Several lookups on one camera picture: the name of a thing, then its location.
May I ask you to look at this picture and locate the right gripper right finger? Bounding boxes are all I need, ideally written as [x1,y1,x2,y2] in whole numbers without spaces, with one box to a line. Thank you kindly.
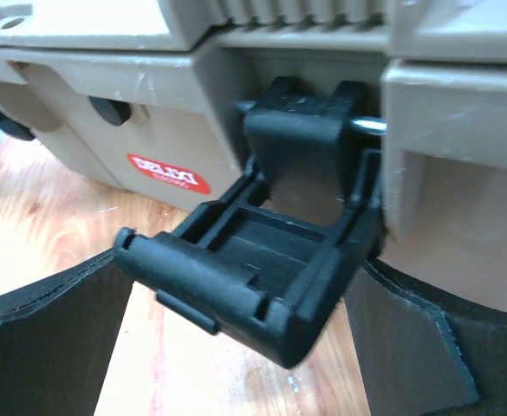
[345,260,507,415]

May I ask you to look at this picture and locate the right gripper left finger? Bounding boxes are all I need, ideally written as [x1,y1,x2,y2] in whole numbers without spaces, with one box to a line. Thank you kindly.
[0,250,133,415]

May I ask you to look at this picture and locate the tan plastic tool box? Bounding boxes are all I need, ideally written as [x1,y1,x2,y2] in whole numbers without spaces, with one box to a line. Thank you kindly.
[0,1,507,367]

